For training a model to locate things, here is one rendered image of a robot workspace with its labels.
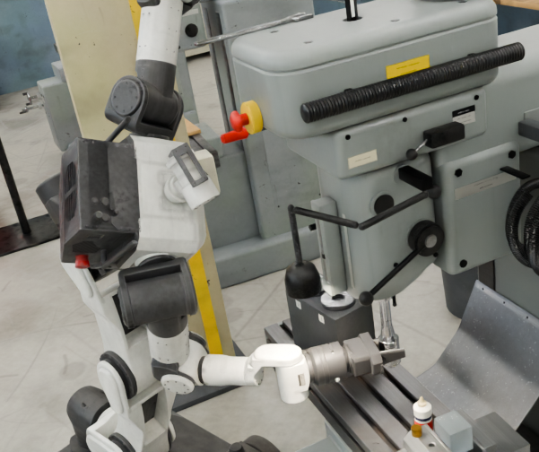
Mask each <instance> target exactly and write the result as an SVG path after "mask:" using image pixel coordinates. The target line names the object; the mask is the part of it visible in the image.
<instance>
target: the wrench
mask: <svg viewBox="0 0 539 452"><path fill-rule="evenodd" d="M311 18H314V16H313V14H312V13H310V14H305V13H297V14H294V15H291V16H287V17H286V18H284V19H281V20H278V21H274V22H267V23H263V24H260V25H257V26H254V27H250V28H246V29H243V30H237V31H233V32H230V33H226V34H222V35H219V36H216V37H212V38H209V39H202V40H198V41H196V42H194V45H195V46H197V47H200V46H203V45H207V44H211V43H214V42H217V41H221V40H225V39H230V38H234V37H238V36H241V35H245V34H248V33H251V32H255V31H259V30H264V29H268V28H272V27H275V26H279V25H282V24H285V23H289V22H299V21H304V20H307V19H311Z"/></svg>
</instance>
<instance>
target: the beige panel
mask: <svg viewBox="0 0 539 452"><path fill-rule="evenodd" d="M44 1H45V5H46V7H47V11H48V17H49V20H50V23H51V27H52V31H53V33H54V37H55V40H56V44H57V49H58V53H59V55H60V59H61V62H62V66H63V69H64V72H65V78H66V81H67V85H68V88H69V91H70V94H71V98H72V102H73V104H74V110H75V114H76V116H77V120H78V124H79V127H80V130H81V133H82V137H83V138H89V139H95V140H102V141H105V140H106V139H107V138H108V137H109V136H110V134H111V133H112V132H113V131H114V130H115V129H116V128H117V126H118V125H117V124H115V123H113V122H111V121H109V120H107V119H106V118H105V114H104V111H105V108H106V105H107V102H108V99H109V95H110V93H111V90H112V88H113V86H114V84H115V83H116V82H117V80H119V79H120V78H121V77H123V76H126V75H132V76H136V77H137V72H136V71H135V61H136V53H137V44H138V36H139V28H140V19H141V11H142V8H141V7H140V6H139V4H138V3H137V1H136V0H44ZM173 141H175V142H182V143H186V142H187V143H188V145H189V147H190V143H189V139H188V134H187V127H186V122H185V119H184V114H183V115H182V118H181V120H180V123H179V125H178V130H177V132H176V134H175V137H174V139H173ZM190 148H191V147H190ZM204 218H205V215H204ZM205 228H206V238H205V242H204V244H203V246H201V247H200V249H199V250H198V251H197V253H195V254H194V255H193V256H192V257H191V258H190V259H189V260H188V261H187V265H188V268H189V271H190V273H191V276H192V279H193V283H194V286H195V290H196V299H197V306H198V311H197V313H196V314H195V315H193V316H190V315H187V318H188V330H189V331H191V332H195V333H197V334H199V335H201V336H202V337H203V338H204V339H205V341H206V346H205V347H206V348H207V350H208V351H209V354H220V355H227V356H232V357H246V356H245V355H244V353H243V352H242V351H241V349H240V348H239V347H238V346H237V345H236V343H235V342H234V341H233V340H232V338H231V335H230V327H229V323H228V319H227V315H226V310H225V306H224V302H223V297H222V290H221V285H220V281H219V277H218V273H217V268H216V264H215V260H214V255H213V248H212V243H211V240H210V235H209V230H208V227H207V222H206V218H205ZM238 387H242V386H238V385H228V386H222V387H220V386H207V385H206V384H203V385H202V386H195V387H194V390H193V391H192V392H190V393H188V394H177V393H176V396H175V399H174V403H173V405H172V408H171V410H172V411H174V412H175V413H177V412H179V411H182V410H184V409H187V408H188V407H191V406H193V405H196V404H200V403H202V402H204V401H206V400H208V399H211V398H213V397H216V396H219V395H221V394H224V393H226V392H229V391H231V390H233V389H235V388H238Z"/></svg>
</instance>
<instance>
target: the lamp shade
mask: <svg viewBox="0 0 539 452"><path fill-rule="evenodd" d="M302 262H303V263H302V264H299V265H298V264H297V262H296V261H295V262H293V263H292V264H290V265H289V266H288V267H287V268H286V273H285V277H284V283H285V289H286V293H287V295H288V296H289V297H291V298H294V299H307V298H311V297H313V296H316V295H317V294H319V293H320V292H321V290H322V285H321V279H320V274H319V272H318V270H317V268H316V267H315V265H314V264H313V263H312V262H309V261H306V260H303V261H302Z"/></svg>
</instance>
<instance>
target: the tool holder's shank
mask: <svg viewBox="0 0 539 452"><path fill-rule="evenodd" d="M379 309H380V317H381V335H382V336H383V338H384V339H386V340H390V339H392V338H393V337H394V334H395V330H394V328H393V324H392V317H391V308H390V300H389V301H386V302H380V303H379Z"/></svg>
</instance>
